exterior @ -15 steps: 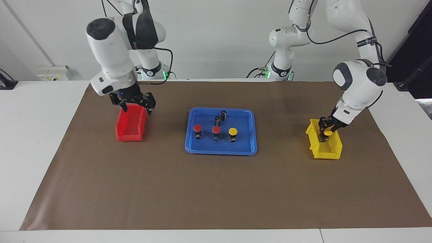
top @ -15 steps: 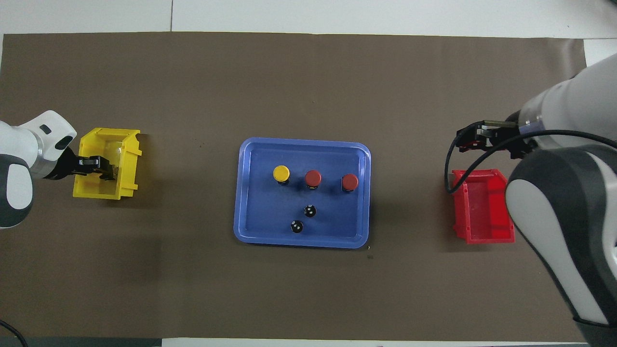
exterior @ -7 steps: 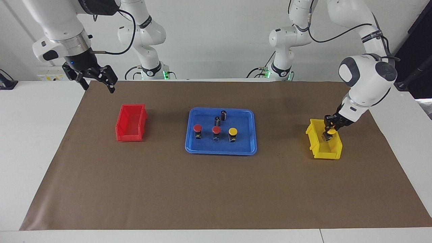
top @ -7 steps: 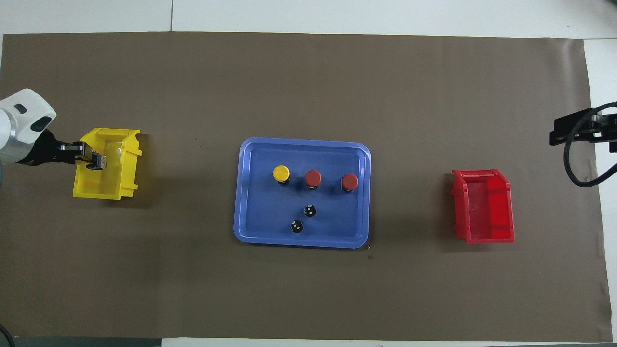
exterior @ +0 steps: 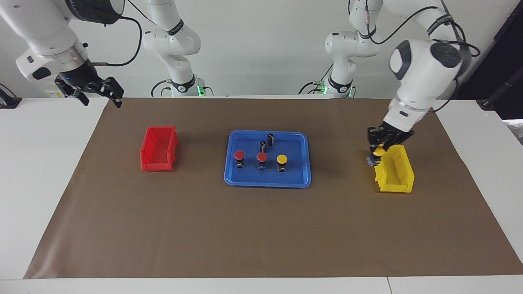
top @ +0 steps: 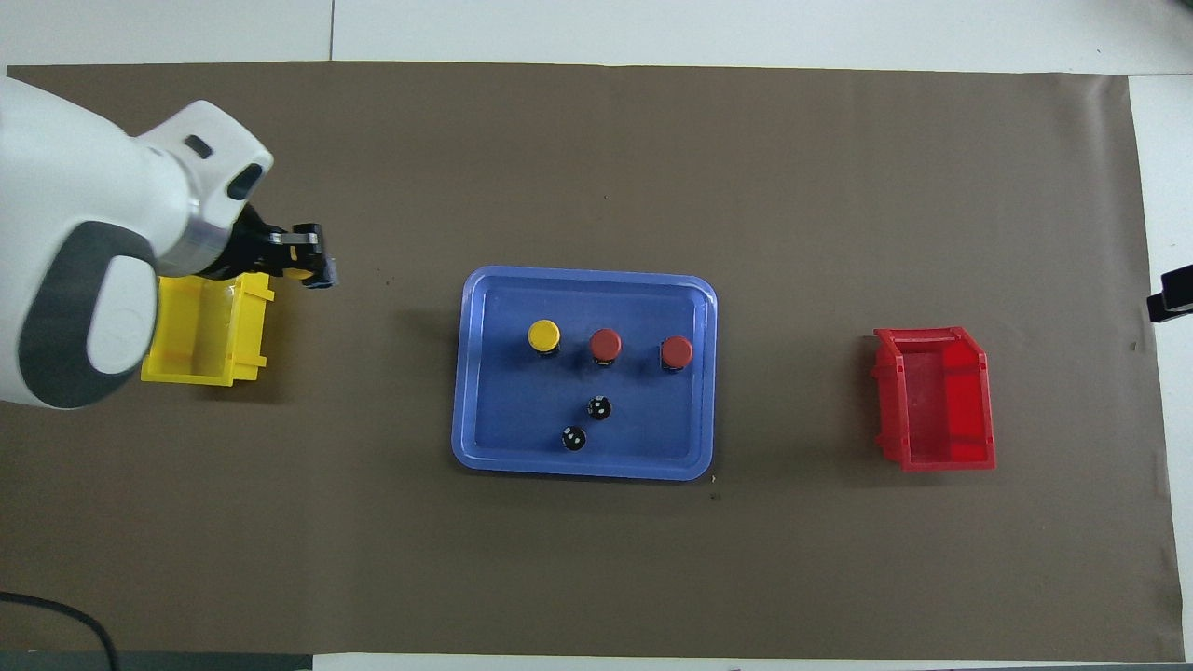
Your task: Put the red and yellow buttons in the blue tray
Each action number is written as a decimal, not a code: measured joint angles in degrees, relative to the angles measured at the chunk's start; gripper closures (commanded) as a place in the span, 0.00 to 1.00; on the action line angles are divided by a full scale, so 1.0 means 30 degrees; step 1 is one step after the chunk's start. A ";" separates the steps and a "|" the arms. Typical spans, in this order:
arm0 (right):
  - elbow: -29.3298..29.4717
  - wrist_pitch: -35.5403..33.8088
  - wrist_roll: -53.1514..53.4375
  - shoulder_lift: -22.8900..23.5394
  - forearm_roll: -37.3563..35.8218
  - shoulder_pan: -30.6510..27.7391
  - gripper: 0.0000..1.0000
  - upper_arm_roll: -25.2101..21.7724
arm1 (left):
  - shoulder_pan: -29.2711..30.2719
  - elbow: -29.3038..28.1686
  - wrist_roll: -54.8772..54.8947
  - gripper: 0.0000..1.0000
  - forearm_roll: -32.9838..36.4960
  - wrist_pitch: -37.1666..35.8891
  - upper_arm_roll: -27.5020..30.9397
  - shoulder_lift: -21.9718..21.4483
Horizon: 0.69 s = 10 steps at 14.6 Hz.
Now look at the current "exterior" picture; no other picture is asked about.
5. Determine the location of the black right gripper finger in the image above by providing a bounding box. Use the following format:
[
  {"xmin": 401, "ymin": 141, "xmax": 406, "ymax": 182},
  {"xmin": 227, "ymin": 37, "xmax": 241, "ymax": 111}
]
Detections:
[
  {"xmin": 98, "ymin": 77, "xmax": 125, "ymax": 109},
  {"xmin": 55, "ymin": 81, "xmax": 90, "ymax": 107}
]

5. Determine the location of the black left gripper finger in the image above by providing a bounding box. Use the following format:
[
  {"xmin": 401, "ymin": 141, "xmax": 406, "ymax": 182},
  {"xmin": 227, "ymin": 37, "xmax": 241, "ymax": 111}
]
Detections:
[
  {"xmin": 367, "ymin": 127, "xmax": 383, "ymax": 156},
  {"xmin": 383, "ymin": 139, "xmax": 404, "ymax": 155}
]

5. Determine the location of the blue plastic tray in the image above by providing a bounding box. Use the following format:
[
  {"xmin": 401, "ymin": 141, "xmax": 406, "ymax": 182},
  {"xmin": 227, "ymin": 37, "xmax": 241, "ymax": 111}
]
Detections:
[{"xmin": 224, "ymin": 130, "xmax": 312, "ymax": 188}]

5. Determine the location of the yellow plastic bin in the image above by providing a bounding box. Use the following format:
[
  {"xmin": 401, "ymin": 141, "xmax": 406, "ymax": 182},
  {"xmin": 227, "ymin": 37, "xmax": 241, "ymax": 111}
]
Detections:
[{"xmin": 374, "ymin": 145, "xmax": 415, "ymax": 193}]

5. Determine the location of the black device on table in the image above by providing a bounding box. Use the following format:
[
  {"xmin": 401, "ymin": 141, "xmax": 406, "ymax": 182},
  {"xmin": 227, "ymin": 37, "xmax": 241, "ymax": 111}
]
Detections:
[{"xmin": 0, "ymin": 84, "xmax": 22, "ymax": 109}]

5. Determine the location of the red plastic bin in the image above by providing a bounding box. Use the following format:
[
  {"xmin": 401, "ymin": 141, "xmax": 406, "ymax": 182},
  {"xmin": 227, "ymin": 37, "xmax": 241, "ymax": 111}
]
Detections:
[{"xmin": 140, "ymin": 125, "xmax": 179, "ymax": 172}]

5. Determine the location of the black stand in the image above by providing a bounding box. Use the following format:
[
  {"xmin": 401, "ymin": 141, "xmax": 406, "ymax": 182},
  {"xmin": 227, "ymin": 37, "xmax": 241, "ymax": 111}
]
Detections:
[{"xmin": 477, "ymin": 67, "xmax": 523, "ymax": 111}]

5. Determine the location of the brown paper table mat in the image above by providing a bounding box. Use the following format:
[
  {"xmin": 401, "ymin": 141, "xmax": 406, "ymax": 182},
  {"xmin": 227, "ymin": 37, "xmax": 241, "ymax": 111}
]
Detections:
[{"xmin": 23, "ymin": 97, "xmax": 523, "ymax": 280}]

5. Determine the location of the white wall socket strip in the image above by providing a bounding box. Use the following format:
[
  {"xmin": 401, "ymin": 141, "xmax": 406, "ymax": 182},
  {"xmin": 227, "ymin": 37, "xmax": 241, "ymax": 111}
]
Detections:
[{"xmin": 44, "ymin": 82, "xmax": 88, "ymax": 98}]

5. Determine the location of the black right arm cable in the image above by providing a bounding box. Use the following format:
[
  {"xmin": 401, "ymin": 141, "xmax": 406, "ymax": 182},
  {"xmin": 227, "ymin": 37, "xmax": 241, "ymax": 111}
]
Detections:
[{"xmin": 88, "ymin": 0, "xmax": 143, "ymax": 67}]

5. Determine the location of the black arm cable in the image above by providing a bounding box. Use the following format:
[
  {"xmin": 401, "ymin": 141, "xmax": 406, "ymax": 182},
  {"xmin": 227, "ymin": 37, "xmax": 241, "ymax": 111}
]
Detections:
[
  {"xmin": 349, "ymin": 0, "xmax": 481, "ymax": 111},
  {"xmin": 88, "ymin": 0, "xmax": 143, "ymax": 67}
]

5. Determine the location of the black base cable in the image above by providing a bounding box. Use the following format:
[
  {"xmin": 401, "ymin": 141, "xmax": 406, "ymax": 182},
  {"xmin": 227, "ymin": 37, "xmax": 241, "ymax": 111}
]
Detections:
[
  {"xmin": 151, "ymin": 78, "xmax": 214, "ymax": 98},
  {"xmin": 298, "ymin": 65, "xmax": 333, "ymax": 95}
]

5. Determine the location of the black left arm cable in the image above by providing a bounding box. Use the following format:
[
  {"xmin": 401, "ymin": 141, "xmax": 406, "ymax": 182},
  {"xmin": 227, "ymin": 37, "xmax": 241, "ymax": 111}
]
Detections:
[{"xmin": 349, "ymin": 0, "xmax": 481, "ymax": 111}]

